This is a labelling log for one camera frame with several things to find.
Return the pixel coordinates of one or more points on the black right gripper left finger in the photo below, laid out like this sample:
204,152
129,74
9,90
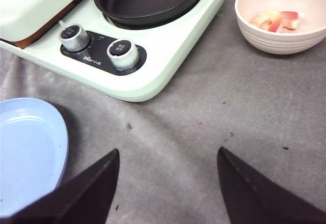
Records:
87,198

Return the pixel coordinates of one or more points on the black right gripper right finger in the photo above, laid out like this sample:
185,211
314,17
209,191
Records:
251,197

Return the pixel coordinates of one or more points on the orange shrimp pieces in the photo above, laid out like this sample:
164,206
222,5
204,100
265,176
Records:
276,21

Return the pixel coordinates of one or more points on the beige ribbed bowl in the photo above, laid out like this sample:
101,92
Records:
309,32

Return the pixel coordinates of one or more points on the mint green breakfast maker base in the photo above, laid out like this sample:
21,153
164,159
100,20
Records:
165,47

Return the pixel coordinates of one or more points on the blue plate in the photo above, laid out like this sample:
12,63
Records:
34,152

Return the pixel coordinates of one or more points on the right silver control knob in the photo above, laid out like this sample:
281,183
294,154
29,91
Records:
123,54

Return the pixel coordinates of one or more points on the silver control knob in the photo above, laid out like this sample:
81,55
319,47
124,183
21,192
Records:
74,38
123,54

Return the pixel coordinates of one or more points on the left silver control knob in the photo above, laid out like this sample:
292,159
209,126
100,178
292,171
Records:
74,38

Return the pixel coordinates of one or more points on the black frying pan green handle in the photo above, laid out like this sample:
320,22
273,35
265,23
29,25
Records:
143,14

